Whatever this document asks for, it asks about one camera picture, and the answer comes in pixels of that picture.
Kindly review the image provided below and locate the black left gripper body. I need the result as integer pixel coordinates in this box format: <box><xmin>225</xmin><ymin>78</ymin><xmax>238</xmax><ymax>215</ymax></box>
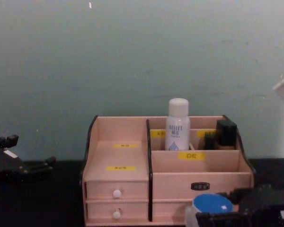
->
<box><xmin>0</xmin><ymin>144</ymin><xmax>29</xmax><ymax>188</ymax></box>

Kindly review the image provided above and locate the clear jar with blue lid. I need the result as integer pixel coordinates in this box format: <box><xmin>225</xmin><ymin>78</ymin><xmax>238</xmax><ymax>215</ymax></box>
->
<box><xmin>184</xmin><ymin>193</ymin><xmax>235</xmax><ymax>227</ymax></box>

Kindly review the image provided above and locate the white spray bottle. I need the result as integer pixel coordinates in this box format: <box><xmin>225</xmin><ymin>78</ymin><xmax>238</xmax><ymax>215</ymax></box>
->
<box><xmin>165</xmin><ymin>97</ymin><xmax>191</xmax><ymax>151</ymax></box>

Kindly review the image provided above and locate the black square bottle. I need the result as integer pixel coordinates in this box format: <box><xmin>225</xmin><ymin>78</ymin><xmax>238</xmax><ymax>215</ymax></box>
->
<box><xmin>215</xmin><ymin>119</ymin><xmax>238</xmax><ymax>151</ymax></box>

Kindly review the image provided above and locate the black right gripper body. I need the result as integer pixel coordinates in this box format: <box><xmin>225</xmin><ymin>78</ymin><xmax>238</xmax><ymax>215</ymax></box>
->
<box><xmin>238</xmin><ymin>184</ymin><xmax>284</xmax><ymax>227</ymax></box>

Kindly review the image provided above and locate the black table cloth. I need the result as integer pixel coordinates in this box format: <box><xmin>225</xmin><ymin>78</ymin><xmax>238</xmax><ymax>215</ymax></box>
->
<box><xmin>0</xmin><ymin>157</ymin><xmax>284</xmax><ymax>227</ymax></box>

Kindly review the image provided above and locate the wooden drawer with white knob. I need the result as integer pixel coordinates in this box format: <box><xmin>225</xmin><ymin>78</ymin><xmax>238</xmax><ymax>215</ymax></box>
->
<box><xmin>85</xmin><ymin>180</ymin><xmax>150</xmax><ymax>201</ymax></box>
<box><xmin>85</xmin><ymin>200</ymin><xmax>150</xmax><ymax>221</ymax></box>

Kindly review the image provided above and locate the pale wooden desk organizer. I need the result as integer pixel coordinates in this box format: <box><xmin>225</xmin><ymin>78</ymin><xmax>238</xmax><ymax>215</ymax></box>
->
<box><xmin>79</xmin><ymin>114</ymin><xmax>257</xmax><ymax>227</ymax></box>

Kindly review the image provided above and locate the small black tube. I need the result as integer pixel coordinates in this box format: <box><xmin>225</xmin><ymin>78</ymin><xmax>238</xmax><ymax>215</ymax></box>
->
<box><xmin>204</xmin><ymin>135</ymin><xmax>215</xmax><ymax>150</ymax></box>

